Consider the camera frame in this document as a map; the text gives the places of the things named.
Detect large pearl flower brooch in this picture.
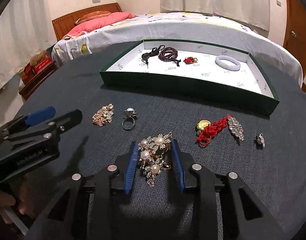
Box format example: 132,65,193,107
138,132,172,188

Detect silver pearl ring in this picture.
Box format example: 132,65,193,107
121,107,138,131

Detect red cord gold charm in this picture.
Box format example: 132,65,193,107
196,115,232,147

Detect gold rhinestone flower brooch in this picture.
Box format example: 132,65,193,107
92,103,114,127

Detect silver crystal leaf brooch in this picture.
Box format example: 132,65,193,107
227,115,244,141

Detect dark bead cord pendant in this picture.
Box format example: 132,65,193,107
142,45,165,66

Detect small red knot charm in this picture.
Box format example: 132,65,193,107
183,57,198,64

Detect green jewelry tray box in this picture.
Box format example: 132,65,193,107
100,39,280,116

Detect person's left hand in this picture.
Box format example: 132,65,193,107
0,174,35,224

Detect wooden nightstand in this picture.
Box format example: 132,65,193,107
19,60,57,101

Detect red gift box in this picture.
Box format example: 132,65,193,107
32,56,52,74

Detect brown plush toy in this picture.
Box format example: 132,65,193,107
30,50,47,67

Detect small silver crystal earring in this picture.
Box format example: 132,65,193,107
256,133,265,147

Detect wooden headboard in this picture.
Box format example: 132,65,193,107
51,2,123,42

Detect white jade bangle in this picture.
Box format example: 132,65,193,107
215,55,241,72

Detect orange brown pillow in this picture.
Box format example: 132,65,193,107
74,11,111,25

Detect pink pillow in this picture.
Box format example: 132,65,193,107
62,12,135,40

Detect bed with patterned sheet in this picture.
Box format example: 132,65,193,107
52,12,303,86

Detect brown wooden door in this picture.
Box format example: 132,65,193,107
284,0,306,77

